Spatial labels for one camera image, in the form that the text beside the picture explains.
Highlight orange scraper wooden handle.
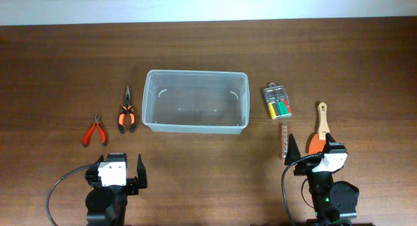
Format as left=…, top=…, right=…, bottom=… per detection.
left=308, top=102, right=330, bottom=154

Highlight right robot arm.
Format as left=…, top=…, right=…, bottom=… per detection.
left=281, top=134, right=360, bottom=225

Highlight orange socket bit rail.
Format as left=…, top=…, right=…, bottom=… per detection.
left=281, top=123, right=288, bottom=161

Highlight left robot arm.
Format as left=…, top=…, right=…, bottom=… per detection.
left=85, top=153, right=147, bottom=226

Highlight red small cutting pliers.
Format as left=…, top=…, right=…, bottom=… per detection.
left=82, top=113, right=108, bottom=148

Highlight clear plastic container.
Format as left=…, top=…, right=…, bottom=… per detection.
left=141, top=70, right=250, bottom=134

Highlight clear screwdriver set case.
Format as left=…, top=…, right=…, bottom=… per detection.
left=263, top=83, right=293, bottom=120

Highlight orange black long-nose pliers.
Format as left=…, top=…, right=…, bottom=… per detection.
left=118, top=87, right=136, bottom=134

